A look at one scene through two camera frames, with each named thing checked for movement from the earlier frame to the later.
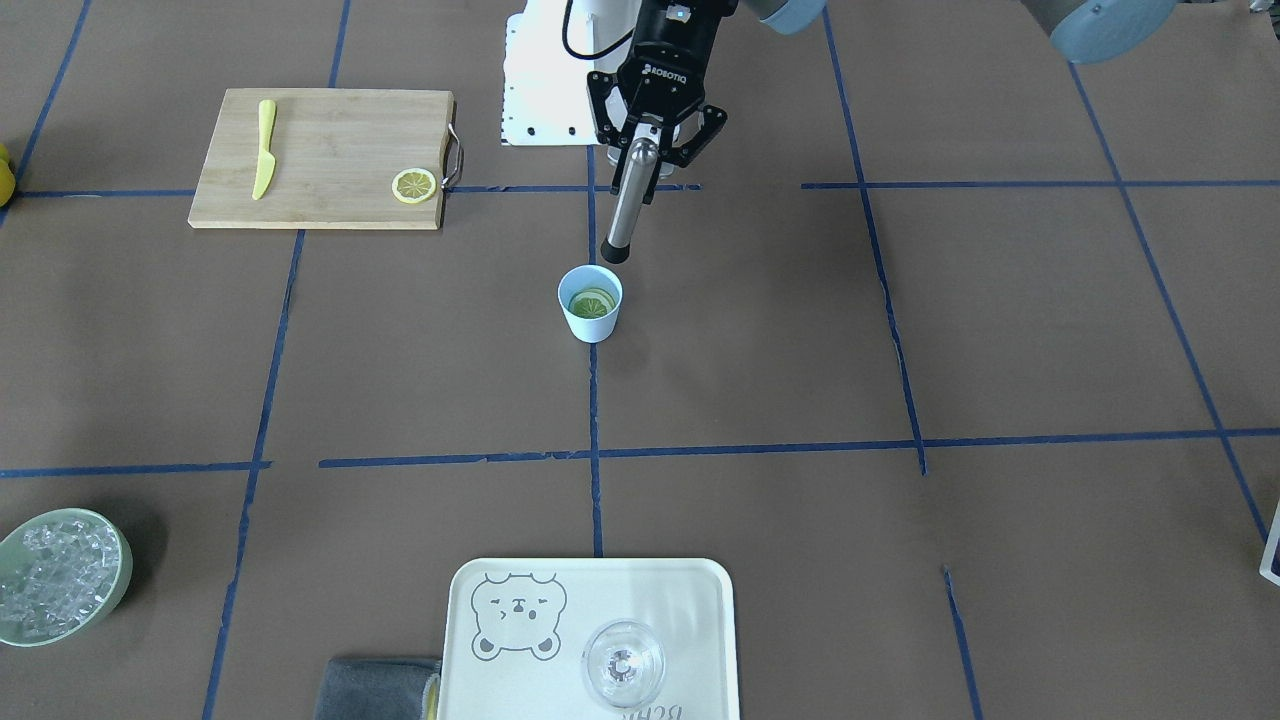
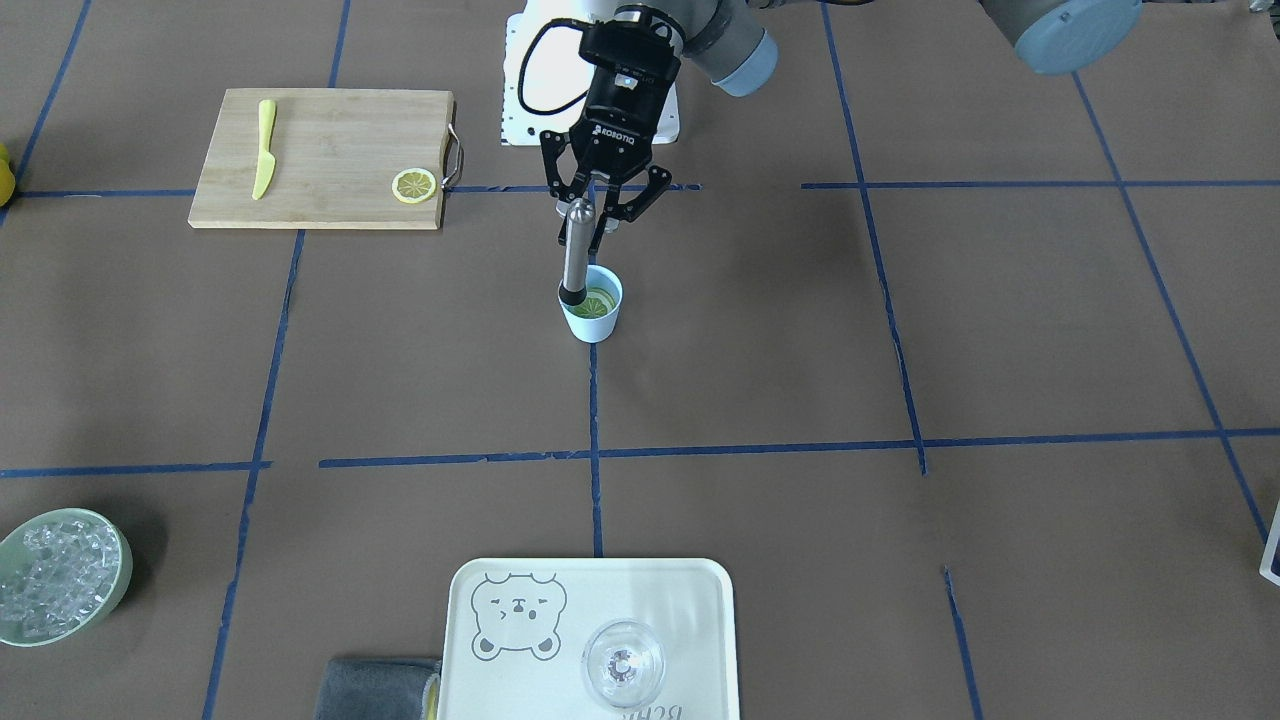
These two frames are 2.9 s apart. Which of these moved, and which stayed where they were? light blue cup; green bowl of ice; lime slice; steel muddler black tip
Moved: steel muddler black tip
Stayed: lime slice; green bowl of ice; light blue cup
